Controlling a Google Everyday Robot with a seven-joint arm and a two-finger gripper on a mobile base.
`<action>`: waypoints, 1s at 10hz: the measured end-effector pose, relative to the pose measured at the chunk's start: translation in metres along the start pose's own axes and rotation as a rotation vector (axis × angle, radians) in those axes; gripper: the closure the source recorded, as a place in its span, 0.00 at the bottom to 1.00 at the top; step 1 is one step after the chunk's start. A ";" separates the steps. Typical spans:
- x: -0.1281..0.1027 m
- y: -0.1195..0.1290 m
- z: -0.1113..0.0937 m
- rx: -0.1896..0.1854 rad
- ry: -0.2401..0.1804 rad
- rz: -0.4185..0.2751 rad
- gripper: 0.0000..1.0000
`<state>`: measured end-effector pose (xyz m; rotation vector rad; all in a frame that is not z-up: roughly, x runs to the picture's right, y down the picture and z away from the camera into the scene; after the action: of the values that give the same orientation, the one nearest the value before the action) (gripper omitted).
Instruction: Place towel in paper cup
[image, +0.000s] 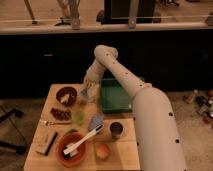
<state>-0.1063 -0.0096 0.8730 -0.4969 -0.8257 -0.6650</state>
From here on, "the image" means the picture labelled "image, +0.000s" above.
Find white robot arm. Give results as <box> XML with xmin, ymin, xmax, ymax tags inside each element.
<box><xmin>81</xmin><ymin>45</ymin><xmax>187</xmax><ymax>171</ymax></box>

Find grey blue towel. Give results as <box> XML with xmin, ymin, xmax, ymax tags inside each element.
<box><xmin>88</xmin><ymin>114</ymin><xmax>104</xmax><ymax>131</ymax></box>

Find dark paper cup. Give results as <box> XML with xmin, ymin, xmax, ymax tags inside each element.
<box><xmin>110</xmin><ymin>122</ymin><xmax>123</xmax><ymax>139</ymax></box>

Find clear glass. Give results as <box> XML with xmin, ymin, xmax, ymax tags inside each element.
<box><xmin>80</xmin><ymin>85</ymin><xmax>97</xmax><ymax>103</ymax></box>

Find dark red bowl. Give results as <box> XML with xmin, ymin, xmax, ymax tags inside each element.
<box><xmin>56</xmin><ymin>87</ymin><xmax>77</xmax><ymax>107</ymax></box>

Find green plastic bin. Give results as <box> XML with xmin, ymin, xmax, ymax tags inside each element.
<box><xmin>100</xmin><ymin>78</ymin><xmax>132</xmax><ymax>114</ymax></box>

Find dark red grapes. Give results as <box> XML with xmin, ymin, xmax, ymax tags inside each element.
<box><xmin>50</xmin><ymin>108</ymin><xmax>71</xmax><ymax>121</ymax></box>

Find white spatula utensil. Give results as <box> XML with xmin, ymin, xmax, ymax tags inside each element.
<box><xmin>63</xmin><ymin>124</ymin><xmax>104</xmax><ymax>155</ymax></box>

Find orange bowl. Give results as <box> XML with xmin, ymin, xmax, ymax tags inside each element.
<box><xmin>55</xmin><ymin>132</ymin><xmax>87</xmax><ymax>168</ymax></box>

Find metal fork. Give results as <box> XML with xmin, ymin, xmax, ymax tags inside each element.
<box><xmin>40</xmin><ymin>120</ymin><xmax>72</xmax><ymax>126</ymax></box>

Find black and white brush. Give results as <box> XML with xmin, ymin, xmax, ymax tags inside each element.
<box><xmin>36</xmin><ymin>132</ymin><xmax>58</xmax><ymax>156</ymax></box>

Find black cabinet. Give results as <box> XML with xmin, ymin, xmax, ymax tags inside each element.
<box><xmin>96</xmin><ymin>0</ymin><xmax>161</xmax><ymax>24</ymax></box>

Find peach fruit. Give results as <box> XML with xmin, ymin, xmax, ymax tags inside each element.
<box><xmin>95</xmin><ymin>144</ymin><xmax>110</xmax><ymax>159</ymax></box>

